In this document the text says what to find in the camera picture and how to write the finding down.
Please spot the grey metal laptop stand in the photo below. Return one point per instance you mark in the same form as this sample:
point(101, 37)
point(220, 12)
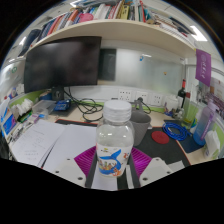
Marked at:
point(137, 106)

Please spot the white paper sheet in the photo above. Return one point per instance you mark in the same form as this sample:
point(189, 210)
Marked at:
point(35, 141)
point(71, 146)

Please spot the group photo poster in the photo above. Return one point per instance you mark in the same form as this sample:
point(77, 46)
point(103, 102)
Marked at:
point(215, 96)

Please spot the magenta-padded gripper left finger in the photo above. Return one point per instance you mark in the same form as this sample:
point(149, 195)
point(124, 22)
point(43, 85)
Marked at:
point(70, 170)

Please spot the black computer monitor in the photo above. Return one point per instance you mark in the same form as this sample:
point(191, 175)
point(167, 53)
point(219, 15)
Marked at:
point(61, 63)

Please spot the purple pennant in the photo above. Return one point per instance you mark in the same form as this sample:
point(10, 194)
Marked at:
point(203, 66)

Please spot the white wall socket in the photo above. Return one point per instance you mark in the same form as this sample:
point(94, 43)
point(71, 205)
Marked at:
point(157, 99)
point(142, 96)
point(125, 95)

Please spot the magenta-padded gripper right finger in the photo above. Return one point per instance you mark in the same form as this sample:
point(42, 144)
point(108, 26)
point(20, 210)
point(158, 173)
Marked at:
point(155, 169)

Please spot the white crumpled tissue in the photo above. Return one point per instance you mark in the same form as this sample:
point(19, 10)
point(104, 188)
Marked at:
point(211, 143)

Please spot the grey ribbed cup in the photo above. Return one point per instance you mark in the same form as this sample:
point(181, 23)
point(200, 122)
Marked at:
point(141, 125)

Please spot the beige shelf with books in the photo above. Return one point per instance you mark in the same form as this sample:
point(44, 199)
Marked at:
point(110, 31)

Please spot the black red-edged desk mat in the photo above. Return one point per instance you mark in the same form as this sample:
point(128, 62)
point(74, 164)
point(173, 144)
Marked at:
point(166, 151)

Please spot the small blue device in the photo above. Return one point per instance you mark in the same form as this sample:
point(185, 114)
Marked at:
point(62, 105)

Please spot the flat round red coaster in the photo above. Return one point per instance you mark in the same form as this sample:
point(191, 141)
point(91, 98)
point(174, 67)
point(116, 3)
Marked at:
point(160, 137)

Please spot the purple translucent water bottle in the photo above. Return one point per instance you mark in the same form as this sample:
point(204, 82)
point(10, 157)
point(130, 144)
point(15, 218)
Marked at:
point(203, 128)

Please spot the blue white tissue box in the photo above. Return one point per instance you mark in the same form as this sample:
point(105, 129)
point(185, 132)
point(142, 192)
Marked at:
point(8, 121)

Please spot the ceiling lights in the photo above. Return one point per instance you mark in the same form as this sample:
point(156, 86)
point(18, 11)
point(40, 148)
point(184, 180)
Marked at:
point(198, 34)

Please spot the dark wine bottle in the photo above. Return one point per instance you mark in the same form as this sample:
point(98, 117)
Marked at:
point(181, 93)

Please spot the white ceramic jar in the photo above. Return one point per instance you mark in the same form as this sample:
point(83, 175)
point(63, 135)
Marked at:
point(171, 104)

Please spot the clear printed-label water bottle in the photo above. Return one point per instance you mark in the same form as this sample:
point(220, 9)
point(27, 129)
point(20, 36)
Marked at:
point(115, 133)

